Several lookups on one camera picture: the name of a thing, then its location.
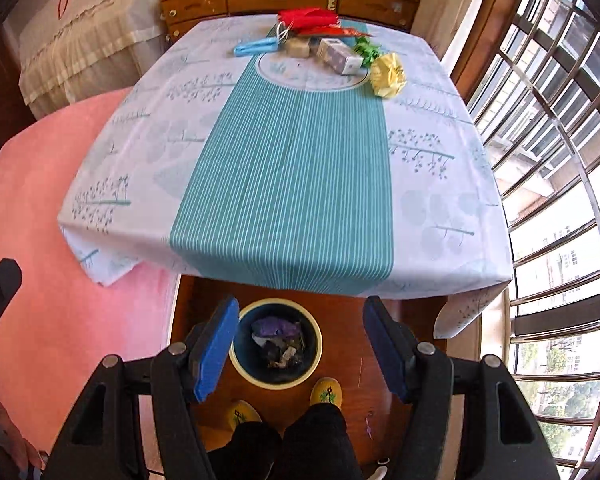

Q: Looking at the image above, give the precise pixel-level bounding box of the person's right yellow slipper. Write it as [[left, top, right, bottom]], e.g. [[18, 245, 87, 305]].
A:
[[310, 377, 346, 406]]

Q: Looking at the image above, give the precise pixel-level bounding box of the white and purple box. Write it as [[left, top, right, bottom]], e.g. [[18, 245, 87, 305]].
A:
[[316, 37, 365, 76]]

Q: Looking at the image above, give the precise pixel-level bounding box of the dark blue bin cream rim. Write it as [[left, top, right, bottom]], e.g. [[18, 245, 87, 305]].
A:
[[228, 299, 324, 391]]

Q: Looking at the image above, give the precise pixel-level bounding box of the metal window grille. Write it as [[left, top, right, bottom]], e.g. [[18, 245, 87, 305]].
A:
[[460, 0, 600, 480]]

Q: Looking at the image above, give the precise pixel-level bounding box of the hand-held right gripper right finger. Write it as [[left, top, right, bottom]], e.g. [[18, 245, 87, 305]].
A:
[[362, 296, 561, 480]]

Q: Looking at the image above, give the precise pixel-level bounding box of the green foil wrapper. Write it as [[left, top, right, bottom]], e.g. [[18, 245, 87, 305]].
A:
[[352, 35, 383, 68]]

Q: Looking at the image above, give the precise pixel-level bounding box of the yellow ribbon bow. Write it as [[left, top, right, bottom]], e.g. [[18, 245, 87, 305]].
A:
[[369, 52, 406, 98]]

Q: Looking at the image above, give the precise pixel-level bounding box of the person's leg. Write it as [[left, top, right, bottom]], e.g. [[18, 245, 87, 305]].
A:
[[280, 402, 363, 480], [207, 421, 283, 480]]

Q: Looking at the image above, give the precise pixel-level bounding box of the dark wooden door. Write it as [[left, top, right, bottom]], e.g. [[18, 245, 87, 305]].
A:
[[0, 40, 36, 146]]

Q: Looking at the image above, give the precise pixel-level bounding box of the beige block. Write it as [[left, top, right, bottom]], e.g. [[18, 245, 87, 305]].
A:
[[285, 36, 313, 58]]

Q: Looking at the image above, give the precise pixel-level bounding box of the black and gold wrapper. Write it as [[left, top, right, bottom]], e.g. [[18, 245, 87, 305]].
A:
[[262, 338, 306, 368]]

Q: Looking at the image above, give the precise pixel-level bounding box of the person's left leg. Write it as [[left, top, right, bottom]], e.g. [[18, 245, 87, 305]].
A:
[[207, 421, 283, 480]]

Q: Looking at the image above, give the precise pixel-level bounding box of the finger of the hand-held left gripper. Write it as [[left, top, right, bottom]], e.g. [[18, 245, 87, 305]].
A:
[[0, 258, 22, 346]]

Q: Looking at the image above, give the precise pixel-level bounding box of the purple plastic bag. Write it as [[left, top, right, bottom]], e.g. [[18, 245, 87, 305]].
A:
[[251, 316, 303, 339]]

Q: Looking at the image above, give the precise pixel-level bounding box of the blue face mask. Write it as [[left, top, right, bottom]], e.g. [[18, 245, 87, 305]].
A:
[[234, 37, 281, 57]]

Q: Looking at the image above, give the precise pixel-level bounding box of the lace covered piano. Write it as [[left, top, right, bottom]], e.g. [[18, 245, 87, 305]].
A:
[[2, 0, 176, 121]]

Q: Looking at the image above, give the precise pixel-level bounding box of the pink bed cover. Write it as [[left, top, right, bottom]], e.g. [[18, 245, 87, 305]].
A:
[[0, 87, 181, 461]]

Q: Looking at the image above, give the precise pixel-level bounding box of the person's left hand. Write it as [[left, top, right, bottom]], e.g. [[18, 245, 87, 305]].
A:
[[0, 399, 46, 480]]

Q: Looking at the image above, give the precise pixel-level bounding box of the tree print tablecloth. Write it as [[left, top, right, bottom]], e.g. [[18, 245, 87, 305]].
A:
[[57, 12, 513, 346]]

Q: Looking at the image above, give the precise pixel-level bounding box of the beige curtain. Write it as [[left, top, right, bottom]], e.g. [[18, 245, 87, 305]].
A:
[[415, 0, 496, 53]]

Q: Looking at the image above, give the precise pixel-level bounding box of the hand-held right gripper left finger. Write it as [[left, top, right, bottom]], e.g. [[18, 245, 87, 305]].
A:
[[45, 296, 241, 480]]

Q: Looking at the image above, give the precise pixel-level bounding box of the person's right leg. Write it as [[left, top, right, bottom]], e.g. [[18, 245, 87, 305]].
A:
[[280, 402, 363, 480]]

